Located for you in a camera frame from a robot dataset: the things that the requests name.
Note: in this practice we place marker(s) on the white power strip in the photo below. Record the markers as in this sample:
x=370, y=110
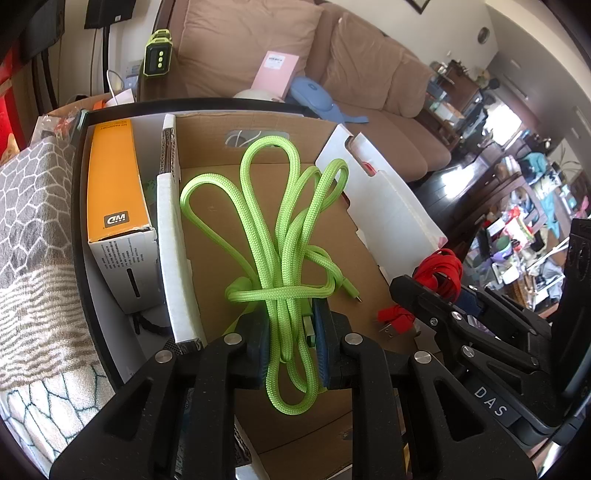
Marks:
x=131, y=74

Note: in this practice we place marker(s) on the brown cushion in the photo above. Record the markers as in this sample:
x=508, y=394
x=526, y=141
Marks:
x=369, y=64
x=415, y=87
x=240, y=46

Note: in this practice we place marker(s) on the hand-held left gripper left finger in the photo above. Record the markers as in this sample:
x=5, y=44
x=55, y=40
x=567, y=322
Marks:
x=261, y=350

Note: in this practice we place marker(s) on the cluttered dining table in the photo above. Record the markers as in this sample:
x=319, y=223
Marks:
x=531, y=221

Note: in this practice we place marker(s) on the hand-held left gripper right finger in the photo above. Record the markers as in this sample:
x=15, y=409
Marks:
x=323, y=355

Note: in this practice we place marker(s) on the green black portable lamp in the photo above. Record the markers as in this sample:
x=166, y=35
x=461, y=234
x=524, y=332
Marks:
x=158, y=57

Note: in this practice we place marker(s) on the white dome lamp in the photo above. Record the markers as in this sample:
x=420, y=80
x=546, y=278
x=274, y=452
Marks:
x=258, y=95

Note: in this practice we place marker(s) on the blue massager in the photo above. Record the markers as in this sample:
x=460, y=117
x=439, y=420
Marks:
x=318, y=97

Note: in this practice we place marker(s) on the pink box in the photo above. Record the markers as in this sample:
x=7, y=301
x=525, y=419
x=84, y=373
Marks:
x=274, y=71

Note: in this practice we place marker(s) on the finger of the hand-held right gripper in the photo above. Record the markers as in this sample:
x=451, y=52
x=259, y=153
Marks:
x=503, y=307
x=429, y=307

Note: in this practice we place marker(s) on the orange white carton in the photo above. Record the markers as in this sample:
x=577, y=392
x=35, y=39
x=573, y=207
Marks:
x=115, y=184

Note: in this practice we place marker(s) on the round wall clock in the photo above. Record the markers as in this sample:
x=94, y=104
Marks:
x=483, y=34

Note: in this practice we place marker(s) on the grey printed blanket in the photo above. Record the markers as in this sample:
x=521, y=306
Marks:
x=32, y=230

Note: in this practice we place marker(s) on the red package in clear bag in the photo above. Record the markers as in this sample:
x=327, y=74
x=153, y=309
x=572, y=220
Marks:
x=364, y=164

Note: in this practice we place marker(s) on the brown sofa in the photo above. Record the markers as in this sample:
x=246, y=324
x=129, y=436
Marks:
x=392, y=138

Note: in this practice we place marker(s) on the clear bag of sundries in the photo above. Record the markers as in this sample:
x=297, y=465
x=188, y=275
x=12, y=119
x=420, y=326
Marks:
x=60, y=124

